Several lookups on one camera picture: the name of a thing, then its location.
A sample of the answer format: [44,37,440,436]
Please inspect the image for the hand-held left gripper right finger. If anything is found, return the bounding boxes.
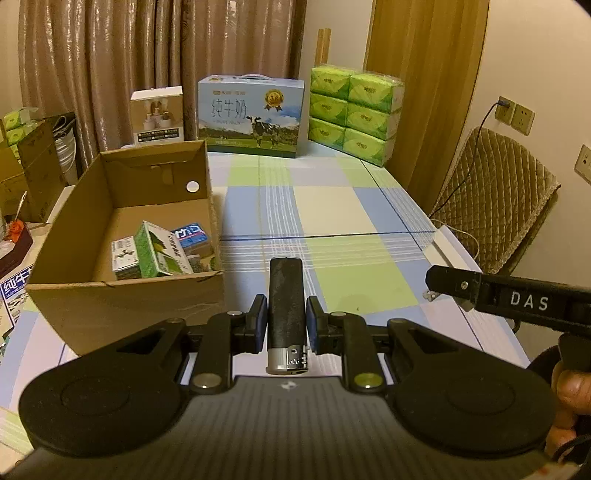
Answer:
[305,295,456,395]

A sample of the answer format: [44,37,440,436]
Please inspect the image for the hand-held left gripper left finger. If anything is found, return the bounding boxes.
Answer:
[115,294,269,395]

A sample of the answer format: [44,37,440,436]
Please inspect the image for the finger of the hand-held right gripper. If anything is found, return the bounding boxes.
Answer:
[424,264,483,313]

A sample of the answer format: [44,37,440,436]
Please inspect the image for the black lighter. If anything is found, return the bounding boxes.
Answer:
[265,257,310,375]

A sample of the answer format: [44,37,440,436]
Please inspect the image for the green medicine box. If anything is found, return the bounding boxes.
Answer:
[135,220,195,278]

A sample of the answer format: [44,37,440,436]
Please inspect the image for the white floral medicine box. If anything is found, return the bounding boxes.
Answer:
[110,236,142,281]

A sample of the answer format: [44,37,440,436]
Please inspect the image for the person's right hand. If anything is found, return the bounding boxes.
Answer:
[544,364,591,459]

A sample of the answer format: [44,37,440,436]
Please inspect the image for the chair with quilted cover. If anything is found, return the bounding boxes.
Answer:
[428,126,562,278]

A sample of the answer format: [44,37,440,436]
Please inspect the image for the bundle of green tissue packs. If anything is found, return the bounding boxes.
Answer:
[307,65,405,168]

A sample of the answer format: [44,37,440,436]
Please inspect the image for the blue cow print milk carton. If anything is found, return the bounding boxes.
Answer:
[197,73,306,160]

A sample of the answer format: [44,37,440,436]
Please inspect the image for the small white product box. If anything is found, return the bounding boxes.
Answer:
[130,86,185,147]

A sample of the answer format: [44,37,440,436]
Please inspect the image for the wooden wardrobe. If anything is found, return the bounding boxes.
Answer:
[364,0,491,214]

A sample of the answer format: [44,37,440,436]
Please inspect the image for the flat blue milk carton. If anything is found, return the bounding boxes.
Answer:
[0,265,36,339]

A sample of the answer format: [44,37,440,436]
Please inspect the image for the dark box with orange item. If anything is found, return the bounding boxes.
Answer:
[0,220,34,278]

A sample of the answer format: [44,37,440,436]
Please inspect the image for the stack of white bowls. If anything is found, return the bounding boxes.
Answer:
[54,115,79,174]

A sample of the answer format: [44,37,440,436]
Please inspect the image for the brown curtain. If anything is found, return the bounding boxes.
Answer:
[17,0,308,178]

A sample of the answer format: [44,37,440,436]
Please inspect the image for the loose green tissue packs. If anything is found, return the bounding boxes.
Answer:
[0,107,29,149]

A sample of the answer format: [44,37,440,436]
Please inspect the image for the white cable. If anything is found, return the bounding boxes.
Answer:
[433,219,480,260]

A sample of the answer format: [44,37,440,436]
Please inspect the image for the dark charger cable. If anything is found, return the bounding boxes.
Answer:
[428,96,511,219]

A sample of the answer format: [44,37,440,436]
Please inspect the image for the empty beige wall socket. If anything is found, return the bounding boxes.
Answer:
[511,103,536,136]

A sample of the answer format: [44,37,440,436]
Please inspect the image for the wall socket with plug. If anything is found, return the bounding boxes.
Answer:
[493,97,516,126]

